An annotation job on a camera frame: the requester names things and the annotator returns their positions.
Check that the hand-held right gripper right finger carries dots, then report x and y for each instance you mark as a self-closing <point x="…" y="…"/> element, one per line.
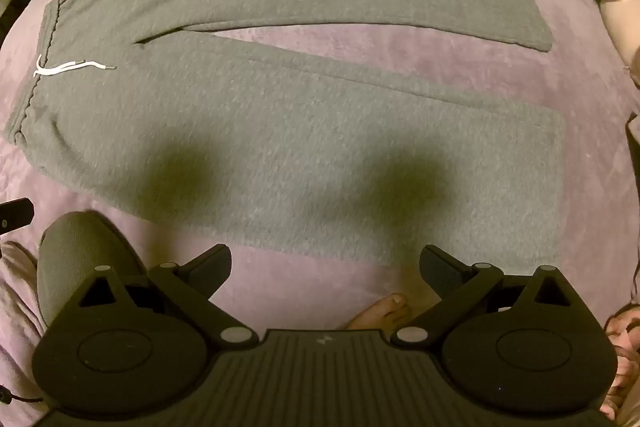
<point x="440" y="269"/>

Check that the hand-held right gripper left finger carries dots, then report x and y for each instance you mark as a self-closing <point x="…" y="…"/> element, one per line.
<point x="212" y="264"/>

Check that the grey sock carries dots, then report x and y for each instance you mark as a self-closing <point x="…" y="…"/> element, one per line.
<point x="300" y="132"/>

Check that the pink fleece blanket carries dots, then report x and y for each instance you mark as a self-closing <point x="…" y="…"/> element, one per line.
<point x="350" y="43"/>

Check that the pink plush toy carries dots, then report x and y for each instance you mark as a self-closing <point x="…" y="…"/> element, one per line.
<point x="620" y="22"/>

